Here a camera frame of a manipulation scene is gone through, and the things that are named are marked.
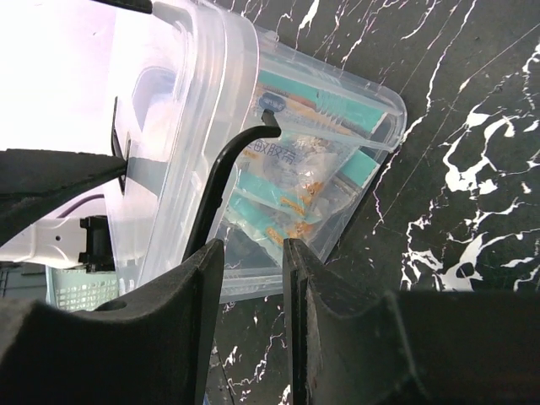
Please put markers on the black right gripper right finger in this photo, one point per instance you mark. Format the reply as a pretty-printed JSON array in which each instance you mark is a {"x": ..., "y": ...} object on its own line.
[{"x": 408, "y": 347}]

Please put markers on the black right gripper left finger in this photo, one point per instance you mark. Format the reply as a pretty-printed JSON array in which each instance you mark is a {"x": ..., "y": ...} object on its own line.
[{"x": 150, "y": 346}]

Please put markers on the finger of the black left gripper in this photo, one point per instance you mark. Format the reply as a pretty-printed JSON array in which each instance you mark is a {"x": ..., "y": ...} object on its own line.
[{"x": 36, "y": 182}]

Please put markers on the clear plastic medicine box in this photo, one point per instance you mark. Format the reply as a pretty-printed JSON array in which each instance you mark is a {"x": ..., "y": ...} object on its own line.
[{"x": 340, "y": 102}]

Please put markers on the teal tape packet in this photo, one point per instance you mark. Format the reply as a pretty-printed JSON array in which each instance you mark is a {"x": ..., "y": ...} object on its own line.
[
  {"x": 289, "y": 172},
  {"x": 266, "y": 226}
]

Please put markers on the clear plastic box lid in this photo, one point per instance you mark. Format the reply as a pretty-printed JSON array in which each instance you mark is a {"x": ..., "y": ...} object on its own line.
[{"x": 183, "y": 78}]

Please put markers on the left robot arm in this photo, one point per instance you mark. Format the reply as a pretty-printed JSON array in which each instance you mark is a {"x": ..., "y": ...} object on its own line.
[{"x": 59, "y": 242}]

